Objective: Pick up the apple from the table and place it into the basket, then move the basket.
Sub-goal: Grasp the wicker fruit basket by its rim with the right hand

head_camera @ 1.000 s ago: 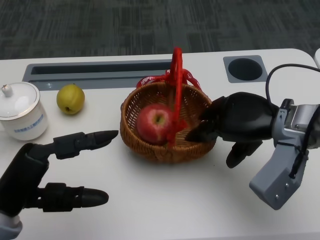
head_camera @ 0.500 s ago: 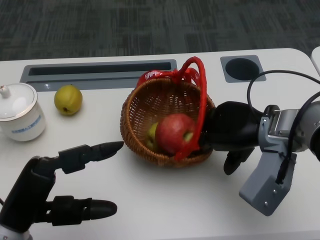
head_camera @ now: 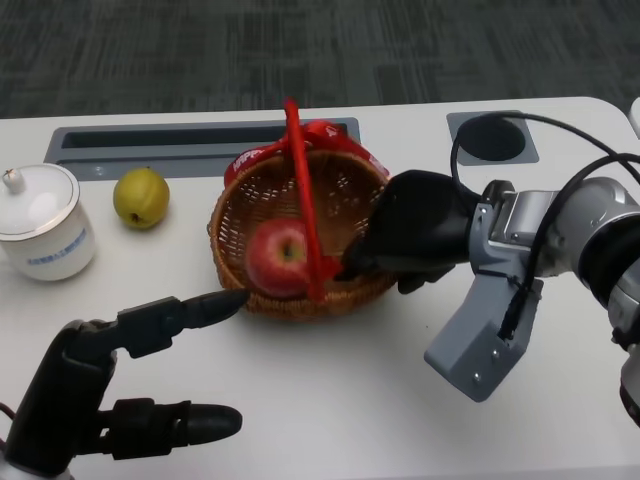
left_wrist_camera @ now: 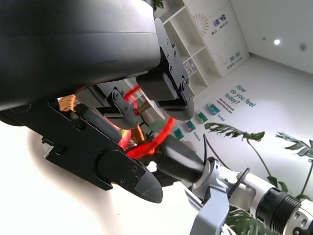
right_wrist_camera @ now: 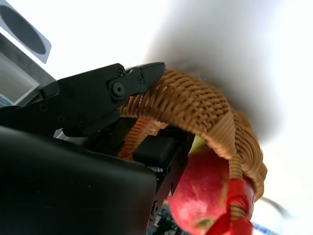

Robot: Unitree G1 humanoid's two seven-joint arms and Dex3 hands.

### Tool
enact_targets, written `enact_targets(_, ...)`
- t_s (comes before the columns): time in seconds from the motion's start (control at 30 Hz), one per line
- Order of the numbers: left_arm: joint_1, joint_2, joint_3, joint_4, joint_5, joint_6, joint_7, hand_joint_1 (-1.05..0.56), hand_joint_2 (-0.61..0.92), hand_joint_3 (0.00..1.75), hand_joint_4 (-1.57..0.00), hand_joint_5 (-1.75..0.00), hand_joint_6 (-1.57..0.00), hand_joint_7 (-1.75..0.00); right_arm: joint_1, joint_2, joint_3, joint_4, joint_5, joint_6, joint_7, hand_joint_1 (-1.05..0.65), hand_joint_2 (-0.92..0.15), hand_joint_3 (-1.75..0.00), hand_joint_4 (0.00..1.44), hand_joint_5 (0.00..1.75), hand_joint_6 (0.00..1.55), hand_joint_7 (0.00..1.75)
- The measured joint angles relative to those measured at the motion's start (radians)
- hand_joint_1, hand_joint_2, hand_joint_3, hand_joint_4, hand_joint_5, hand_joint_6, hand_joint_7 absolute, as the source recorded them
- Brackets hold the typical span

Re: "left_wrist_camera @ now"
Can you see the small green shelf plant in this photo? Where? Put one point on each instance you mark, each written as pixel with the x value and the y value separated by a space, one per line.
pixel 158 3

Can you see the large monstera plant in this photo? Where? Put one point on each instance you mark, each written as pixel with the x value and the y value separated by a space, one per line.
pixel 234 131

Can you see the round ceiling downlight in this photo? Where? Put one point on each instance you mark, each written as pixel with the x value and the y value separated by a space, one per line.
pixel 276 41

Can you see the white shelf unit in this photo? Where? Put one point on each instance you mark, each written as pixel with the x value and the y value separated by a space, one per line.
pixel 195 56

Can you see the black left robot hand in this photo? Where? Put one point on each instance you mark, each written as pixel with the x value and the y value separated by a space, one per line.
pixel 73 44

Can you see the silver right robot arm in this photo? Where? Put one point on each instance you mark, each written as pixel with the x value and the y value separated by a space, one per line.
pixel 278 205

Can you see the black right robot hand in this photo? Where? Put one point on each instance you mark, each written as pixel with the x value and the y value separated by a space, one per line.
pixel 181 161

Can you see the teal wall card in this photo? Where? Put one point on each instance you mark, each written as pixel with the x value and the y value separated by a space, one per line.
pixel 179 133
pixel 201 117
pixel 190 125
pixel 212 109

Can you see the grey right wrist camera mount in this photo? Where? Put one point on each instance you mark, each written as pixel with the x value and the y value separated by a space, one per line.
pixel 210 220

